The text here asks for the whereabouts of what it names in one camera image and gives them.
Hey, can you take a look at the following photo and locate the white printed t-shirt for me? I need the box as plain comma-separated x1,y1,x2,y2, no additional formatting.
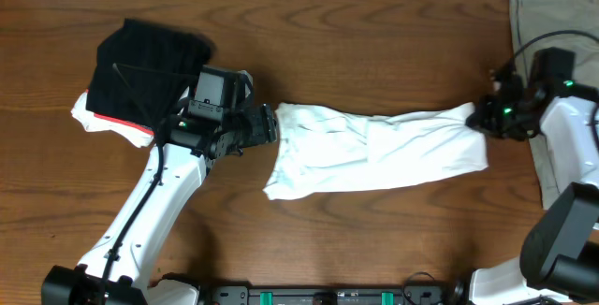
263,103,488,200

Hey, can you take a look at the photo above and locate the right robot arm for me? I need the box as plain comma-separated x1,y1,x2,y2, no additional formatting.
463,48,598,304

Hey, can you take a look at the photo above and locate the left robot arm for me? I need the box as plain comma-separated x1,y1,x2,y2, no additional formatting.
41,65,277,305

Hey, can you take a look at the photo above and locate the olive grey garment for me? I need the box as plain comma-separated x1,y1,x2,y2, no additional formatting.
509,0,598,209

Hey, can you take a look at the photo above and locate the white folded garment red trim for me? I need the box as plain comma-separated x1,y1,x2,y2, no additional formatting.
71,91,153,148

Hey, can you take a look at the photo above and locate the black folded garment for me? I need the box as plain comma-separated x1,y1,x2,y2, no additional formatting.
86,19,213,129

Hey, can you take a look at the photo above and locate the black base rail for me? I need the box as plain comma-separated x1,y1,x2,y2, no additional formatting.
191,283,470,305

